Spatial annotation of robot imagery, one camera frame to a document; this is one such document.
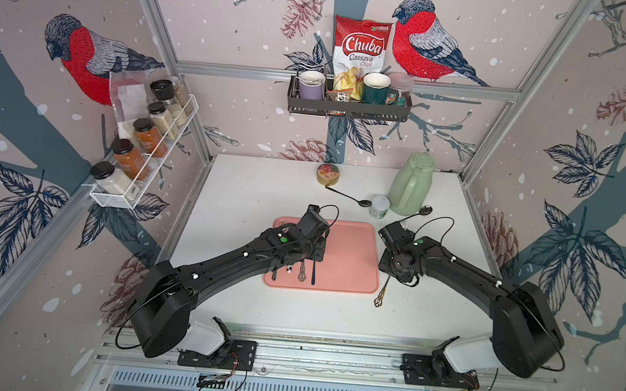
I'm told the gold fork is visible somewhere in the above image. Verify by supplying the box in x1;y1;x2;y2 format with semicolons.
374;276;391;308

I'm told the beige spice jar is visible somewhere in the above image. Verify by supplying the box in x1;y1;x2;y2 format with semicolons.
147;101;179;141

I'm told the purple mug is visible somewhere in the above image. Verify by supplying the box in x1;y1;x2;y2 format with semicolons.
297;70;326;101

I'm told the orange spice jar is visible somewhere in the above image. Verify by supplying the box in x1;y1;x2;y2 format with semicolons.
132;117;168;158
111;137;151;182

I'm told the pink plastic tray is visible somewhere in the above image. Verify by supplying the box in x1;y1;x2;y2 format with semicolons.
263;221;380;294

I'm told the black spoon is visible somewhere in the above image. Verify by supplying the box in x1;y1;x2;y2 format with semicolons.
326;186;372;208

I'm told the black wall shelf basket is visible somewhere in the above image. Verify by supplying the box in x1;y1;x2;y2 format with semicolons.
287;76;412;122

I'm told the dark green mug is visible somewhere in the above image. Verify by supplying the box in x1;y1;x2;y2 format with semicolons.
361;72;400;106

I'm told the green thermos jug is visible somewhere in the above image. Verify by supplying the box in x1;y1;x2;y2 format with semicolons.
387;152;435;216

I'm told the clear plastic bag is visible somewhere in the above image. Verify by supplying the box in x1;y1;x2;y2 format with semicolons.
108;70;152;146

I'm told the red Chuba chips bag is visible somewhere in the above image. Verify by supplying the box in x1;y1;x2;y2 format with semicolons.
332;16;393;101

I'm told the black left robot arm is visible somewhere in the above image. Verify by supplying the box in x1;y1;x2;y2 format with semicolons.
124;205;331;358

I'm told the white powder spice jar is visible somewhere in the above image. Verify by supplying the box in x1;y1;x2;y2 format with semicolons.
90;161;140;202

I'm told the gold spoon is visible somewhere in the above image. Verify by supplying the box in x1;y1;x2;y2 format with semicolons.
310;262;317;286

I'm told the white wire spice rack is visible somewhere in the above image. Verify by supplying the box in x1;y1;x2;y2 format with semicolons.
89;95;199;211

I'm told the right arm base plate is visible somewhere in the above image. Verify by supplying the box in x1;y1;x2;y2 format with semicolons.
399;337;479;391

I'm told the ornate silver fork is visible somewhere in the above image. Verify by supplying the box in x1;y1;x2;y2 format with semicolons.
297;262;306;282

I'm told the pink lidded clear container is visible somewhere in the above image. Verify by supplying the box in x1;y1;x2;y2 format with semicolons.
386;72;414;106

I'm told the brown spice jar back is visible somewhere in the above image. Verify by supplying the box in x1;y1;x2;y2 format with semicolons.
171;77;194;114

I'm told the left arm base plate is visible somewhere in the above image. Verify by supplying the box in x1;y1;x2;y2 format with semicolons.
177;317;258;371

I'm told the black pepper grinder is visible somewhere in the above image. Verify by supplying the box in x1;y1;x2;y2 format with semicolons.
150;79;188;126

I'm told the round gold tin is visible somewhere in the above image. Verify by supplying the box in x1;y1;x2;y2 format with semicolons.
316;164;341;187

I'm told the orange spice jar front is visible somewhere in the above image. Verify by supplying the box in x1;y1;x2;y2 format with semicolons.
111;137;151;182

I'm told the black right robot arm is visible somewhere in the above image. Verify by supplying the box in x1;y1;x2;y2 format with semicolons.
378;222;564;382

